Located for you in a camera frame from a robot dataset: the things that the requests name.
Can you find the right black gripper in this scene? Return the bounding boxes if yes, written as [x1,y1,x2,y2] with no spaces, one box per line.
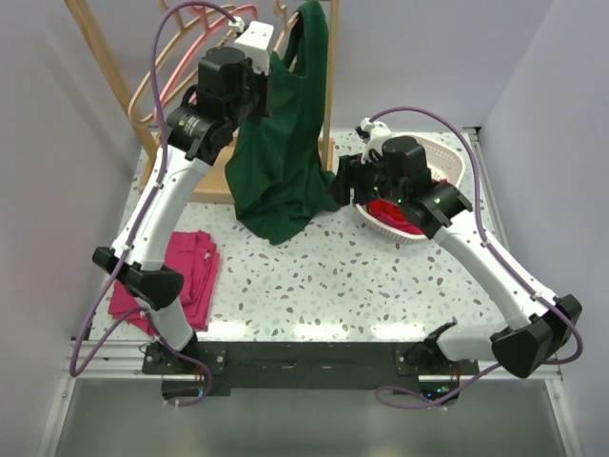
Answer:
[326,148,406,208]

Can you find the green t shirt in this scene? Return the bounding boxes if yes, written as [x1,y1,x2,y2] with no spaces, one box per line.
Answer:
[225,1,340,245]

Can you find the beige wooden hanger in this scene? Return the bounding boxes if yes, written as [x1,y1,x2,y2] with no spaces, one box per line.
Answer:
[273,0,302,57]

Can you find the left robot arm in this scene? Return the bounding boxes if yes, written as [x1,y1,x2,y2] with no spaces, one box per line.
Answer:
[92,46,270,373]

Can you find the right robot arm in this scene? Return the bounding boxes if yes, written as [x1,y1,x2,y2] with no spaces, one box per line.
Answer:
[329,135,582,379]

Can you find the red t shirt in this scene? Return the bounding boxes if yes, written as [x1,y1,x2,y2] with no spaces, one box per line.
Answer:
[365,200,406,225]

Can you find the pink plastic hanger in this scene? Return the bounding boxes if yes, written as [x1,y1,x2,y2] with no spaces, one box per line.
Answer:
[149,6,230,108]

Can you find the beige hanger far left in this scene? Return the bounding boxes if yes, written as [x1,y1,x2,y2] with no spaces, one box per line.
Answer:
[127,1,258,128]

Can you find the wooden hanger rack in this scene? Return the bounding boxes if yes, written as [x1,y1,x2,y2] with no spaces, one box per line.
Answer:
[65,0,341,204]

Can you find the folded magenta t shirt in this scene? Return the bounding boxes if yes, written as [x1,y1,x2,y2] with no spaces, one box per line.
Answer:
[108,230,221,336]

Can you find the white perforated laundry basket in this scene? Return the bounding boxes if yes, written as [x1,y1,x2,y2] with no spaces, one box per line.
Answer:
[356,132,466,245]

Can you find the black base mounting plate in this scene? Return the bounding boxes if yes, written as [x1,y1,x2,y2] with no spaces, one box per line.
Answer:
[141,340,480,399]

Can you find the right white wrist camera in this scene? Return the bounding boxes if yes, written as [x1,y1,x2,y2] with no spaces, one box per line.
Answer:
[356,118,394,164]

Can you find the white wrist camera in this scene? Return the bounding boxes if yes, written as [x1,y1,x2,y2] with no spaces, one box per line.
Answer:
[356,118,394,164]
[229,17,274,75]

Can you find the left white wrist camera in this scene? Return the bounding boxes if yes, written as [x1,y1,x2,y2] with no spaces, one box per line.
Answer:
[229,17,274,75]

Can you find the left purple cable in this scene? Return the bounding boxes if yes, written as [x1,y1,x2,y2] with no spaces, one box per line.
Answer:
[69,0,246,408]

